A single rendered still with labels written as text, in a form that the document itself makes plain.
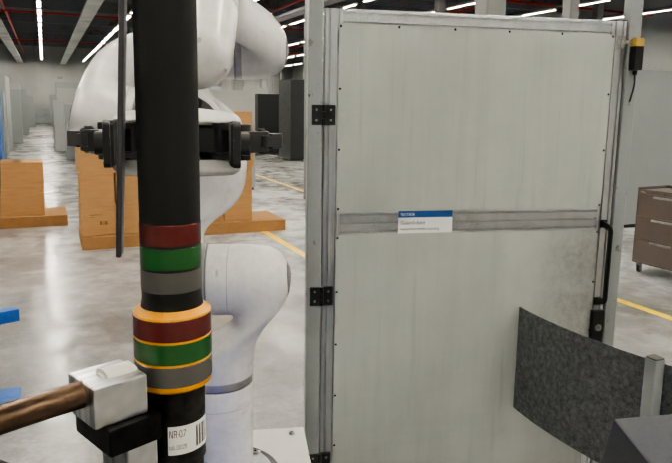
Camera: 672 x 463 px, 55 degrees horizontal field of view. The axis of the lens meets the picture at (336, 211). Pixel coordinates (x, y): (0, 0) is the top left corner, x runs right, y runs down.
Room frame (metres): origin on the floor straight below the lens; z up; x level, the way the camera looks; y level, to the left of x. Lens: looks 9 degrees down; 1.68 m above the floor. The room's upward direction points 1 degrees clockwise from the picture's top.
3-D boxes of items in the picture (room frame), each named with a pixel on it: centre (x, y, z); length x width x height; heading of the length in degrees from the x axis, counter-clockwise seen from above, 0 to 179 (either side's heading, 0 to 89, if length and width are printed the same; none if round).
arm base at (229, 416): (1.06, 0.20, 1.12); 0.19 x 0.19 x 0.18
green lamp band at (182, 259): (0.35, 0.09, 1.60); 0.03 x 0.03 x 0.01
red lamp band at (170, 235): (0.35, 0.09, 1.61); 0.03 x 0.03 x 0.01
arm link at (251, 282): (1.07, 0.17, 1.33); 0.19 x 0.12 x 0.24; 96
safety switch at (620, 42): (2.38, -1.04, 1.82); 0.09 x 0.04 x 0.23; 101
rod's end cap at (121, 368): (0.33, 0.12, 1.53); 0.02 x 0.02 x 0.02; 46
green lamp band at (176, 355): (0.35, 0.09, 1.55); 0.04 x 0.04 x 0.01
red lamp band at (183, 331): (0.35, 0.09, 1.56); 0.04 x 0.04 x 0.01
